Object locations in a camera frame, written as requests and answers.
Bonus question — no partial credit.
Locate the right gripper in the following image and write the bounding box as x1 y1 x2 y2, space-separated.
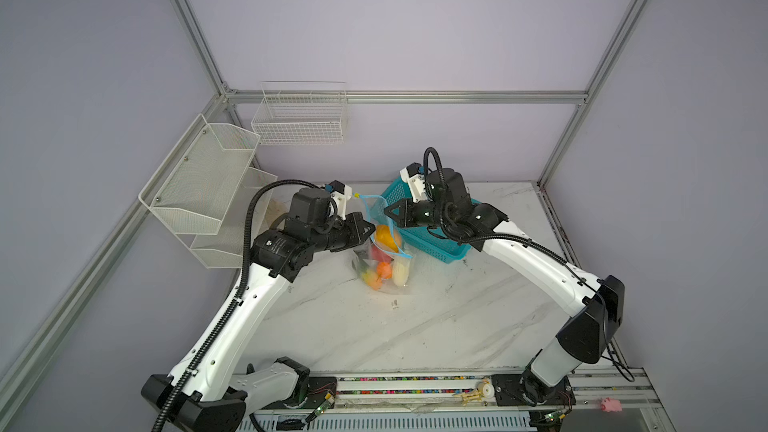
379 196 449 229

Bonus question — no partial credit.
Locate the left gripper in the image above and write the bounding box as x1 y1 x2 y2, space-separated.
310 212 375 255

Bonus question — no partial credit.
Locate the yellow lemon toy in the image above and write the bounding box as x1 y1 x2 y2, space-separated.
375 224 403 252

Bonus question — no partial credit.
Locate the teal plastic basket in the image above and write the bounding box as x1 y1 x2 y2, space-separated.
382 179 471 264

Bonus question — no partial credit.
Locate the clear zip top bag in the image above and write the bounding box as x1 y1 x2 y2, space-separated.
351 193 413 294

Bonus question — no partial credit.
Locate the green yellow cucumber toy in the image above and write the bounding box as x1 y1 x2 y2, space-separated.
360 269 383 291

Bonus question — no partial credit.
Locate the white radish toy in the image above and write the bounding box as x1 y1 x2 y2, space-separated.
391 258 410 287

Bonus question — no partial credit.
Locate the red strawberry toy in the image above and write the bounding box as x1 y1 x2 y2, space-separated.
369 245 392 263

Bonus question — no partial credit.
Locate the orange persimmon toy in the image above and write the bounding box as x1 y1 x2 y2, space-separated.
376 262 393 280

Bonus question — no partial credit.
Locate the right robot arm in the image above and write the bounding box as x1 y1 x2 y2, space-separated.
384 163 625 405

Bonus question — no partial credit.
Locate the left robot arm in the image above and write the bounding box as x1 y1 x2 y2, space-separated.
141 180 376 431

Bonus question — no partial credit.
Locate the beige cloth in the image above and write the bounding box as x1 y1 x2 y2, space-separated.
260 199 288 232

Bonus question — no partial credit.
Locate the white mesh two-tier shelf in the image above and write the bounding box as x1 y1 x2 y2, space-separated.
138 116 276 269

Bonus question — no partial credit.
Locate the yellow wooden toy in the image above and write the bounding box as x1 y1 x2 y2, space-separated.
458 377 495 405

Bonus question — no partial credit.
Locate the pink pig figure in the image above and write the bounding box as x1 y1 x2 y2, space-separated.
600 397 623 413

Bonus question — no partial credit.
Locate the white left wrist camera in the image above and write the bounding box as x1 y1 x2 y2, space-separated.
325 180 353 219

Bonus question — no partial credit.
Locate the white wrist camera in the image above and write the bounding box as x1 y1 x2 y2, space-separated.
400 162 428 202
325 180 353 219

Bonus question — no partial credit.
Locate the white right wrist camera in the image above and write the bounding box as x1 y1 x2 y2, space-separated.
400 162 428 202

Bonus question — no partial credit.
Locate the white wire basket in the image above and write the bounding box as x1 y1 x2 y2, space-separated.
251 81 348 146

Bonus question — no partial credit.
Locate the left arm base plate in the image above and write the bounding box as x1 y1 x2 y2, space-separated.
260 376 338 412

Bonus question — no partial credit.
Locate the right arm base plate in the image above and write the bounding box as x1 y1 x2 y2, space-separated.
491 372 575 408

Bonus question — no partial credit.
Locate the black corrugated cable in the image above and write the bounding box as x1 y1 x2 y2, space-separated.
149 178 322 432

